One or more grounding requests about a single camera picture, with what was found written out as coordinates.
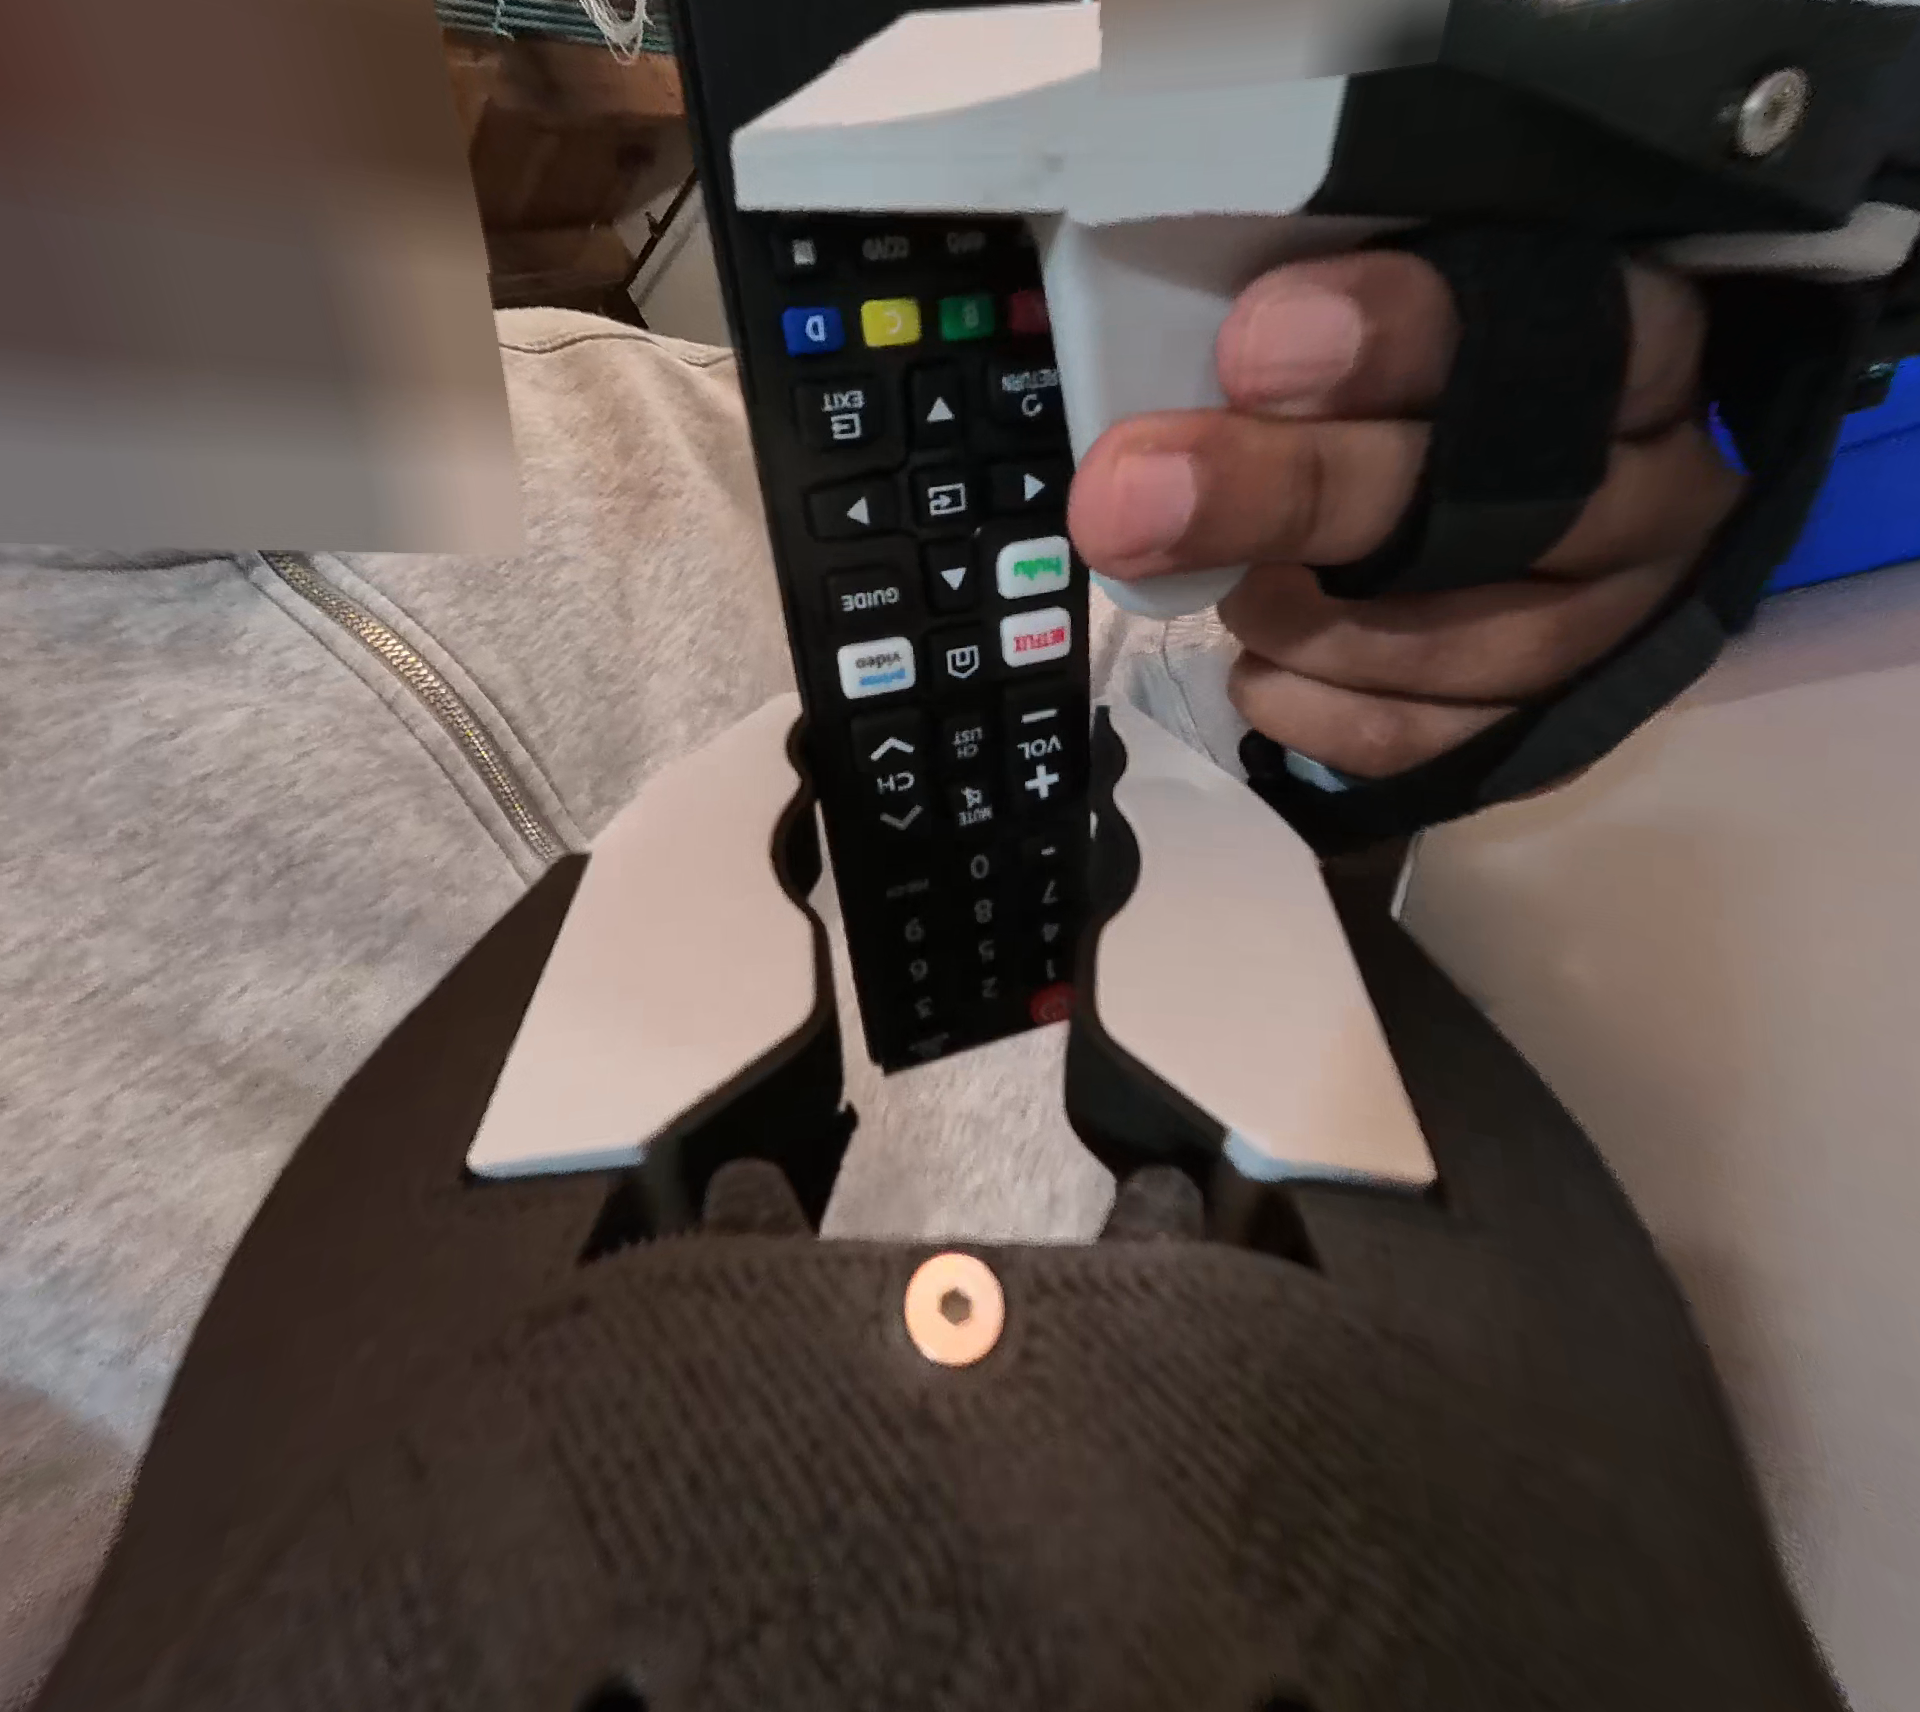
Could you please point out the blue labelled plastic bin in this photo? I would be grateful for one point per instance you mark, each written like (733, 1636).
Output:
(1861, 497)

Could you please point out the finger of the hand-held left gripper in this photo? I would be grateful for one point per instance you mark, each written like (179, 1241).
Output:
(974, 166)

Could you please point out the person's left hand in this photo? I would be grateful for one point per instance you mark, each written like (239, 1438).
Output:
(1200, 497)

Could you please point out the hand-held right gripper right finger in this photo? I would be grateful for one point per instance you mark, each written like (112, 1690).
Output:
(1261, 993)

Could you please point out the black remote control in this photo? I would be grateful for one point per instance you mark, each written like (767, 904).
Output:
(931, 466)

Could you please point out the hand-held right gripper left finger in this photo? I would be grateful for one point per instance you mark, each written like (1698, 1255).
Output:
(660, 993)

